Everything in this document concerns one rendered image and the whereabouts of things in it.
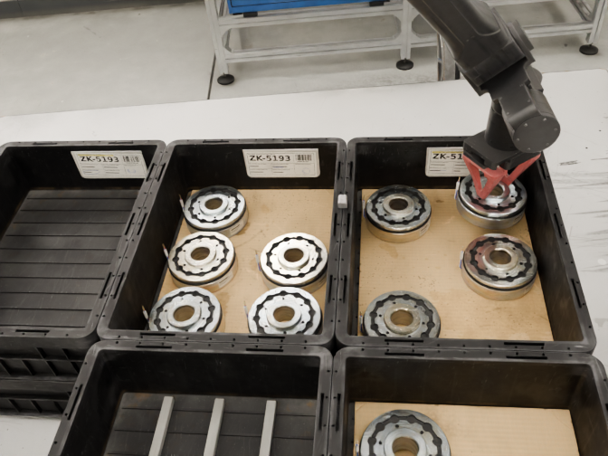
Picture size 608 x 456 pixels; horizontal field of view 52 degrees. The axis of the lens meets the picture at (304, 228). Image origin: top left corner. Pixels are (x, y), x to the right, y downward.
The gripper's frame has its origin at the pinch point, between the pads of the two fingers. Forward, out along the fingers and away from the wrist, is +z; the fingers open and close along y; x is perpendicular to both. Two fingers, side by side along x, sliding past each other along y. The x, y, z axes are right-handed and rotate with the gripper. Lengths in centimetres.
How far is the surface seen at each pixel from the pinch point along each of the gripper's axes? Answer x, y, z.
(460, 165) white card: 7.8, 0.5, 1.3
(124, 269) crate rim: 16, -54, -2
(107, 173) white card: 45, -47, 5
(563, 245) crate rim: -16.1, -4.5, -3.8
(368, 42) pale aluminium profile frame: 153, 94, 76
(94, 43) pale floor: 267, 1, 95
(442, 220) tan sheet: 3.5, -6.1, 6.7
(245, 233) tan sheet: 20.4, -33.2, 7.9
